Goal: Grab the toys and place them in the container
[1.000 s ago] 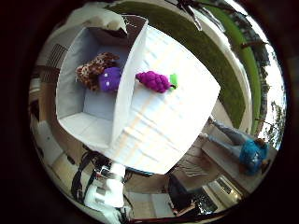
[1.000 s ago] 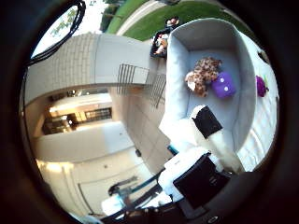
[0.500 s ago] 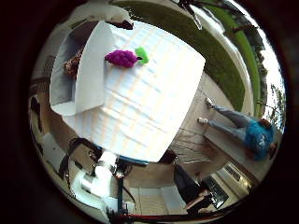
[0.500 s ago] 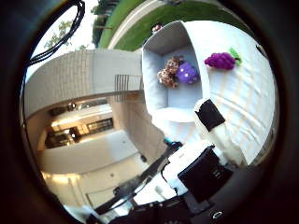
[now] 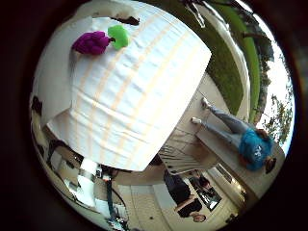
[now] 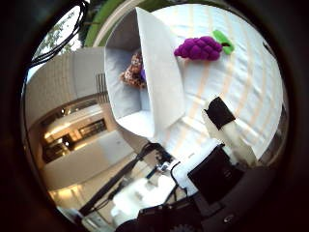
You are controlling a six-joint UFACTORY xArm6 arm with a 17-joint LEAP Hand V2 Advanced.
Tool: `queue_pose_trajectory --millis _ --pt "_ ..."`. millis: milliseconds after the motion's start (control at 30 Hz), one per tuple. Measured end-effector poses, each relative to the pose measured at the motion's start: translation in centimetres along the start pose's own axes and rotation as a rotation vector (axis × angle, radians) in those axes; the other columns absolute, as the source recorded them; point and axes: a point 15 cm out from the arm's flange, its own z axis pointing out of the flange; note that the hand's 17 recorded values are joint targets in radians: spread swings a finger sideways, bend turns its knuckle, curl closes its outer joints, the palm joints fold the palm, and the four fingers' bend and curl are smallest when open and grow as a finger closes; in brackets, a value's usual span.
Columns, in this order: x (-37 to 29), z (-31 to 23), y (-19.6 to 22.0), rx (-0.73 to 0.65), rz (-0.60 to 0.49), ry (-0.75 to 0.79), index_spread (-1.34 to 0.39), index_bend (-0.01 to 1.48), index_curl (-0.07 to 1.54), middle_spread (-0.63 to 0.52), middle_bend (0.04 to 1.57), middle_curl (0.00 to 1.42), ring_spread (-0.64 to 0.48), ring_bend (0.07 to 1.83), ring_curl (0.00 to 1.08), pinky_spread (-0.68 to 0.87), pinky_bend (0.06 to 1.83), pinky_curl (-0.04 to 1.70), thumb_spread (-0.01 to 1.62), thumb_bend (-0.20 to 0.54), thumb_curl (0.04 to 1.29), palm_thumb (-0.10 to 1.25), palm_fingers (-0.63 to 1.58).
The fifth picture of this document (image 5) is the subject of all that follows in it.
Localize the person in dark clothes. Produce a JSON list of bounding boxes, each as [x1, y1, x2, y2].
[[163, 169, 209, 223]]

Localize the white striped tablecloth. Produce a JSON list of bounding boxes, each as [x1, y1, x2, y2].
[[46, 1, 214, 172]]

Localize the person in blue shirt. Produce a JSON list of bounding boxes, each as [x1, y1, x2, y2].
[[191, 96, 278, 175]]

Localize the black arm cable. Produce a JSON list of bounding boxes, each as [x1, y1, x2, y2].
[[104, 172, 130, 227]]

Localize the purple grape plush toy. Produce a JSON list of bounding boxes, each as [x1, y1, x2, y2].
[[70, 24, 131, 56]]

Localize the metal railing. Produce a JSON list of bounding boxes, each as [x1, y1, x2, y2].
[[158, 143, 207, 176]]

